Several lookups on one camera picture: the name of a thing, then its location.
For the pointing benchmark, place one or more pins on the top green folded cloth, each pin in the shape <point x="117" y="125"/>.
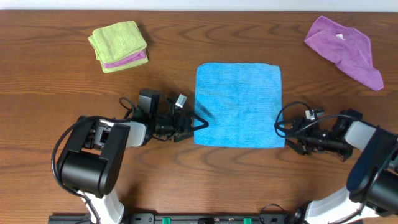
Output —
<point x="117" y="41"/>

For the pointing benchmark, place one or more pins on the purple crumpled cloth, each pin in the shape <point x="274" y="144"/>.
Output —
<point x="346" y="47"/>

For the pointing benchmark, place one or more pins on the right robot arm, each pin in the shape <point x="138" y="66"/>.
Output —
<point x="371" y="188"/>

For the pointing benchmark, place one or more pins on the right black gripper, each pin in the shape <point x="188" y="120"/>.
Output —
<point x="296" y="135"/>

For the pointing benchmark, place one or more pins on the green folded cloth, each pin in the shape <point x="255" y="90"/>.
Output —
<point x="117" y="41"/>
<point x="124" y="67"/>

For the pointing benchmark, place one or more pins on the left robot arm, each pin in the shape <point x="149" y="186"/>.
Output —
<point x="91" y="159"/>

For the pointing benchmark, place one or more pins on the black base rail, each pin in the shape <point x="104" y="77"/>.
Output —
<point x="150" y="218"/>

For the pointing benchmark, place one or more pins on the blue microfibre cloth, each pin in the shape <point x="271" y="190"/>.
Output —
<point x="241" y="102"/>

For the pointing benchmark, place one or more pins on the bottom green folded cloth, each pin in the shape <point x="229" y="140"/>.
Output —
<point x="124" y="67"/>

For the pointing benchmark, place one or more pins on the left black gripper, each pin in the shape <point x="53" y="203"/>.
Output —
<point x="185" y="125"/>

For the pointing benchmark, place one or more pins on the purple folded cloth in stack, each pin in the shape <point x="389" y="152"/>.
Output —
<point x="131" y="58"/>

